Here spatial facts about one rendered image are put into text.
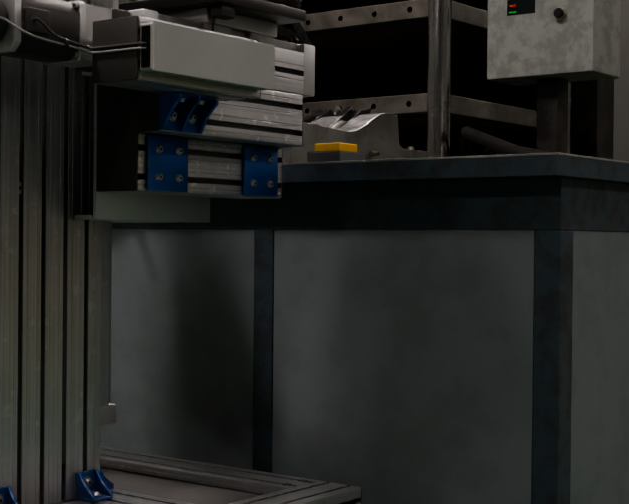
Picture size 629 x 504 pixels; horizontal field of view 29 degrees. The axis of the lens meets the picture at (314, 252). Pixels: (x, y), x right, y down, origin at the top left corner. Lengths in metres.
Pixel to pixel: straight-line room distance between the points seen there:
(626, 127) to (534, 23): 7.31
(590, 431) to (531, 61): 1.22
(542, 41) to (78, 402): 1.65
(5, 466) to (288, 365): 0.72
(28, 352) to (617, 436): 1.09
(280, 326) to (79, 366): 0.57
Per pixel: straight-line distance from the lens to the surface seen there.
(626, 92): 10.52
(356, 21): 3.44
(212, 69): 1.80
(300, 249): 2.44
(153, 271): 2.72
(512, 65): 3.22
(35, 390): 1.98
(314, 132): 2.54
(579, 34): 3.15
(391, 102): 3.34
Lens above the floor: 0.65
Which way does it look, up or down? 1 degrees down
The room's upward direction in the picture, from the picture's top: 1 degrees clockwise
